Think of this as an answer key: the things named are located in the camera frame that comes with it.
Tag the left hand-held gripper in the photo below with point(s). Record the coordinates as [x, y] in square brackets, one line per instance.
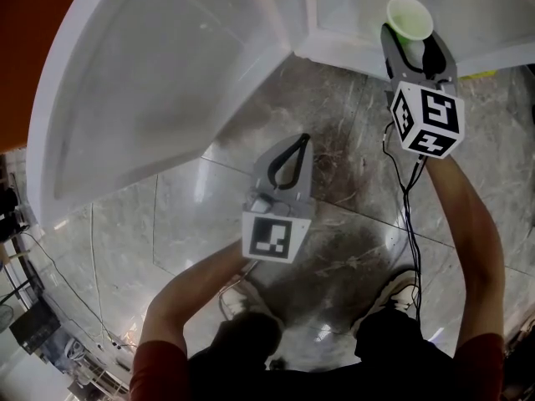
[269, 236]

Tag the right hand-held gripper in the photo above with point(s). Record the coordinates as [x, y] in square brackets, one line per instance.
[430, 115]

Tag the green cup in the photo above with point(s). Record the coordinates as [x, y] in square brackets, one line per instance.
[409, 17]

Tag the white water dispenser cabinet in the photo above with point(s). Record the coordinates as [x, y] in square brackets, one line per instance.
[146, 77]

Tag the person's right forearm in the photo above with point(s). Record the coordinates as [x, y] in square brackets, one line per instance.
[468, 245]

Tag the person's left forearm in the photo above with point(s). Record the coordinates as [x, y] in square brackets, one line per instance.
[192, 290]

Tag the yellow-green bottle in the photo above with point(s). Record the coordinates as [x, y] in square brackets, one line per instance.
[480, 74]

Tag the person's left shoe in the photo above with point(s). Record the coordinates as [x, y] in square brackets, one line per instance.
[238, 303]

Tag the person's shoe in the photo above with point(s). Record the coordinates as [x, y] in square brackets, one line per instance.
[397, 295]
[238, 303]

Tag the person's right shoe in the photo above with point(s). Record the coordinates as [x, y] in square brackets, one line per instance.
[397, 295]

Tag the person's black trousers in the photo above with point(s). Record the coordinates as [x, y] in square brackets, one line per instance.
[393, 357]

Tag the orange sofa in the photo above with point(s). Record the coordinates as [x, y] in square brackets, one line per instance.
[25, 57]

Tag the black box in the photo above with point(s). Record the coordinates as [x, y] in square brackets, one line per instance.
[35, 326]

